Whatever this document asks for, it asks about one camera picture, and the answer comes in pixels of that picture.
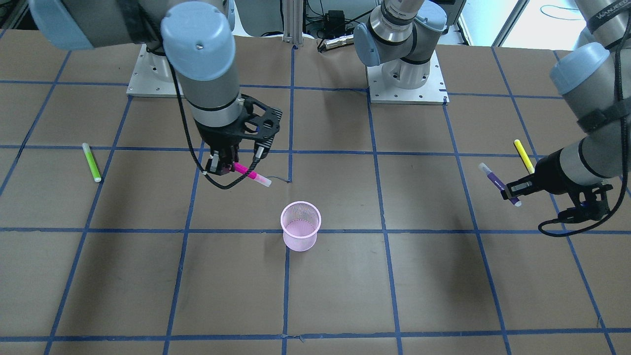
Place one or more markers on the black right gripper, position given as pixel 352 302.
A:
pixel 215 138

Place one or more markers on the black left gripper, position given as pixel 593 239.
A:
pixel 548 173

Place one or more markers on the pink highlighter pen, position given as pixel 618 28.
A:
pixel 239 168

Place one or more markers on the purple highlighter pen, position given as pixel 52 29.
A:
pixel 498 183

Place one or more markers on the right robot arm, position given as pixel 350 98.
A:
pixel 195 39

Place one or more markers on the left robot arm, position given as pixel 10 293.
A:
pixel 594 80

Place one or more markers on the pink mesh cup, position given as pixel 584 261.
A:
pixel 300 222

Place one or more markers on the yellow highlighter pen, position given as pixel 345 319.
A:
pixel 524 156

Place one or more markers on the green highlighter pen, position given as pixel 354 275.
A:
pixel 92 163

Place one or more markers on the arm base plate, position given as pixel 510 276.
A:
pixel 398 82
pixel 151 77

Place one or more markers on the aluminium frame post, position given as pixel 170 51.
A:
pixel 293 22

